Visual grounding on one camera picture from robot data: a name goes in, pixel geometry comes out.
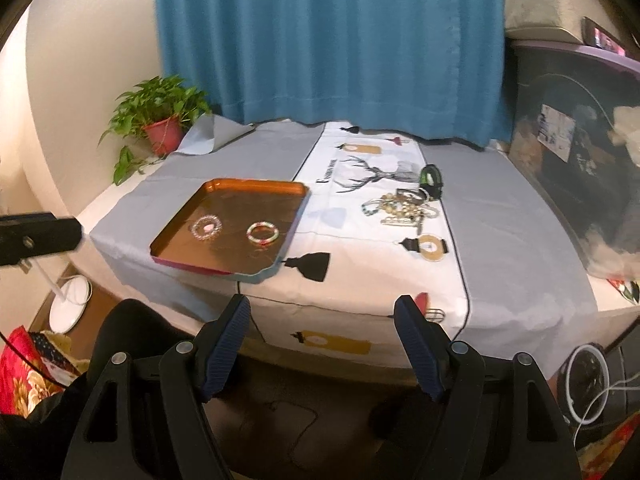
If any black round device white ring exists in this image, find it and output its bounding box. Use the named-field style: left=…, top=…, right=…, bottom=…
left=565, top=342, right=611, bottom=423

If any black green bangle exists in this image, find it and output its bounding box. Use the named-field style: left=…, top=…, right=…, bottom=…
left=419, top=164, right=445, bottom=200

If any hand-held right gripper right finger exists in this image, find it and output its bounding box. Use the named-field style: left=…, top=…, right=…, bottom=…
left=394, top=294, right=583, bottom=480

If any pile of mixed jewelry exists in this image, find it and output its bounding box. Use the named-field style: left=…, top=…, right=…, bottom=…
left=361, top=187, right=441, bottom=226

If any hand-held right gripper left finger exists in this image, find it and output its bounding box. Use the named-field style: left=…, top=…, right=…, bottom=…
left=60, top=294, right=251, bottom=480

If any dark dotted cloth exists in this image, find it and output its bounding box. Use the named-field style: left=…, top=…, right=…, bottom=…
left=27, top=330, right=83, bottom=376

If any person's left leg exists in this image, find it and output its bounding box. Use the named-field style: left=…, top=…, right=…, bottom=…
left=87, top=299, right=211, bottom=361

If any white round lamp base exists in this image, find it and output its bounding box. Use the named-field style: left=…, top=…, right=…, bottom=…
left=30, top=260, right=92, bottom=335

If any red floral cloth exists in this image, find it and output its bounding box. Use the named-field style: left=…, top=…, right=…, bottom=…
left=575, top=410, right=640, bottom=480
left=0, top=325, right=91, bottom=418

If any grey white deer print tablecloth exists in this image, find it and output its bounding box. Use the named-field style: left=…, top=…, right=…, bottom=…
left=82, top=119, right=608, bottom=382

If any small floral print item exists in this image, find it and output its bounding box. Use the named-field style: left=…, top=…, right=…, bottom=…
left=607, top=277, right=640, bottom=306

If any orange metal tray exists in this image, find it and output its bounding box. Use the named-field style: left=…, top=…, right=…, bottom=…
left=150, top=178, right=311, bottom=285

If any potted green plant red pot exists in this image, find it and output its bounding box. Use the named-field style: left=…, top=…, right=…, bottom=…
left=98, top=75, right=213, bottom=186

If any blue curtain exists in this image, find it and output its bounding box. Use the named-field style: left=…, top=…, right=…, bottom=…
left=155, top=0, right=516, bottom=148

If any white cable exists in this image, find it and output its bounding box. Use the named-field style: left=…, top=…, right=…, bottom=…
left=575, top=380, right=640, bottom=441

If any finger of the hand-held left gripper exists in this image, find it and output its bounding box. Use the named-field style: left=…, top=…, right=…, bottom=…
left=0, top=212, right=83, bottom=267

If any clear storage box purple lid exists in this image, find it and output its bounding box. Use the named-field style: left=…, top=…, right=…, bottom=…
left=507, top=40, right=640, bottom=281

